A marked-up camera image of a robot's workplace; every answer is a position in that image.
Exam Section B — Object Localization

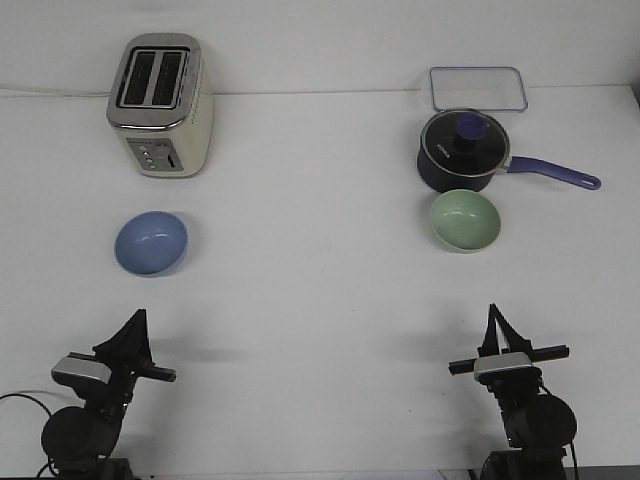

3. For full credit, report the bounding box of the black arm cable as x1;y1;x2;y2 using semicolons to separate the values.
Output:
0;389;64;480
542;384;581;480

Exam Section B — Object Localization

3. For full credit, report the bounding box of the green bowl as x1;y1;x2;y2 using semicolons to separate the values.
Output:
429;189;502;253

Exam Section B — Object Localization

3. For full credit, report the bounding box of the glass pot lid blue knob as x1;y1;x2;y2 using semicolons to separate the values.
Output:
421;109;510;177

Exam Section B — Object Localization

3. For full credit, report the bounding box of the white toaster power cord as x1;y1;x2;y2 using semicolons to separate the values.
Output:
0;86;112;98

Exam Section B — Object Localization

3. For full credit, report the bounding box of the blue bowl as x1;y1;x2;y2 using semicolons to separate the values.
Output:
114;211;189;277

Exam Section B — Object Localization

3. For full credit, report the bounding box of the dark blue saucepan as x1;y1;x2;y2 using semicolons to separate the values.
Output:
416;108;601;193

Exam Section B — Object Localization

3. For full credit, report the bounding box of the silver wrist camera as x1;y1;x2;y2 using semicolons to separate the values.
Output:
473;352;533;383
51;356;112;385

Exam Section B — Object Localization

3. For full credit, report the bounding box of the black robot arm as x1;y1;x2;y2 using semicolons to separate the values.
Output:
41;309;177;479
448;303;578;479

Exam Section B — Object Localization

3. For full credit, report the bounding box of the clear blue-rimmed container lid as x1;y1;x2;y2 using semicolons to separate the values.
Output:
428;66;528;113

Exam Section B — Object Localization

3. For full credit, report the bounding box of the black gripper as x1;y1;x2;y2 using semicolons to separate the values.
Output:
448;303;570;400
93;309;176;400

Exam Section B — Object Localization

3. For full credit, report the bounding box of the cream two-slot toaster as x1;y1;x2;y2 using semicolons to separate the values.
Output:
106;33;214;178

